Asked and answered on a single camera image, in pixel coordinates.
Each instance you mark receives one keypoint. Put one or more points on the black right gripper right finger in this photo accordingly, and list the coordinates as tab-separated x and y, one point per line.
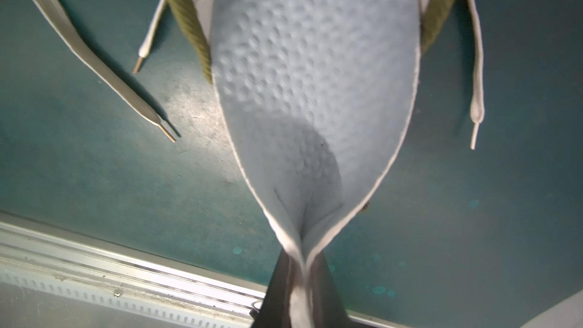
328	309

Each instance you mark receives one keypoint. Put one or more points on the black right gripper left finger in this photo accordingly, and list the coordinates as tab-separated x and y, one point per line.
274	311

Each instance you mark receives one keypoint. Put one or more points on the olive green shoe white laces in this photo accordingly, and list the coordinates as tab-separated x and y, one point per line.
58	18

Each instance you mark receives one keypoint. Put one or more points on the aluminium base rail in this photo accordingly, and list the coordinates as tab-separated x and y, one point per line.
47	259

